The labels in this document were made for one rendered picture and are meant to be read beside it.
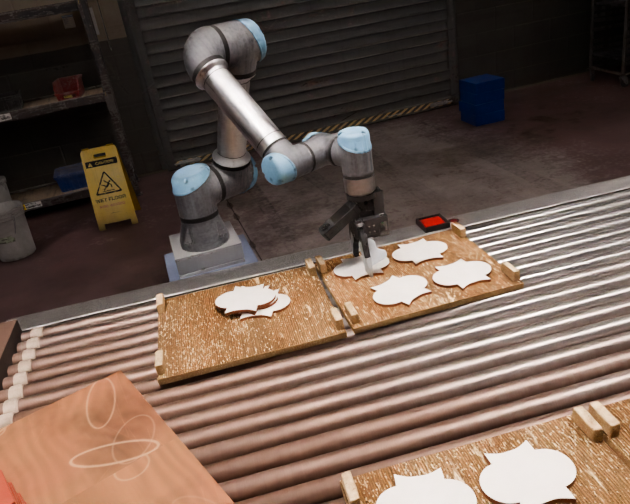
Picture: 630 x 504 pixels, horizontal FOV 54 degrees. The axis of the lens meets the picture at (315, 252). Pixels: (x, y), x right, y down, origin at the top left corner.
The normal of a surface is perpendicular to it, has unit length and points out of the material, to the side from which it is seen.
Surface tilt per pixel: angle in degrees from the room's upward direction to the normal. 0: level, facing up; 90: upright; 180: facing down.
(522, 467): 0
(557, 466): 0
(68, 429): 0
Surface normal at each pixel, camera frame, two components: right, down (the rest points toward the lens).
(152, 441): -0.14, -0.89
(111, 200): 0.19, 0.18
